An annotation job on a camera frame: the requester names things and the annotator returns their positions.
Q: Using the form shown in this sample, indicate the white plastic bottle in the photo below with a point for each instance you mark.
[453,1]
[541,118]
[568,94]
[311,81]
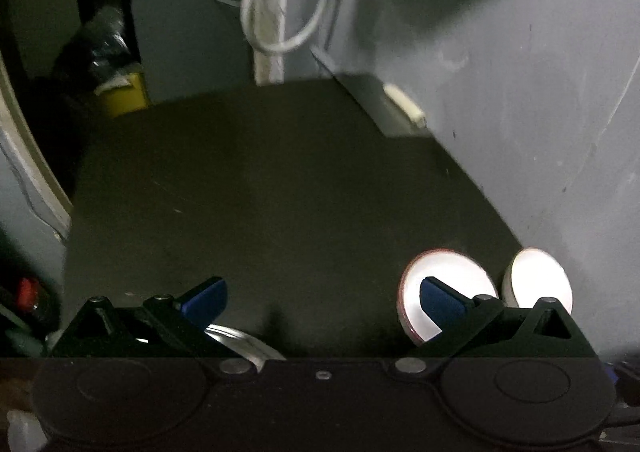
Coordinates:
[22,429]

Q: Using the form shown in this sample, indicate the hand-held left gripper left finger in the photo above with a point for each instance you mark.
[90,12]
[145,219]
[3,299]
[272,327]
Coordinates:
[206,304]

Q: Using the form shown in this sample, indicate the kitchen cleaver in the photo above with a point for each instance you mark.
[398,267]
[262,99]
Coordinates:
[370,101]

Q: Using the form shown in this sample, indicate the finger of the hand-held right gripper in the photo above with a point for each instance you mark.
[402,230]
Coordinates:
[625,419]
[609,372]

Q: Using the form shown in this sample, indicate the dark grey cabinet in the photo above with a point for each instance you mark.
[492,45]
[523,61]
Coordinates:
[190,46]

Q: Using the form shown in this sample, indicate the wide white ceramic bowl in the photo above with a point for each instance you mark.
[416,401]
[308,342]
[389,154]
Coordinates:
[460,277]

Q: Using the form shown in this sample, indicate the red-capped sauce bottle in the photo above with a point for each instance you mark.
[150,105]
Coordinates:
[27,294]

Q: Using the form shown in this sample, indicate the pale door frame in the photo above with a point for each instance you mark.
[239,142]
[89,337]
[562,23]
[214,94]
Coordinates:
[45,182]

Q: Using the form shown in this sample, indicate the yellow box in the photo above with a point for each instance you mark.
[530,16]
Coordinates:
[122,99]

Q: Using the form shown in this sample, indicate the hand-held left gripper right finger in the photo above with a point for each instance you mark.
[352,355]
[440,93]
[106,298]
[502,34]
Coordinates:
[442,304]

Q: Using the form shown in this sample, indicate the black plastic bag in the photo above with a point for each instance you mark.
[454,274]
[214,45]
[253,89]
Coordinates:
[95,49]

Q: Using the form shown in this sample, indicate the small white ceramic bowl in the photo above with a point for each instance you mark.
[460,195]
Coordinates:
[537,277]

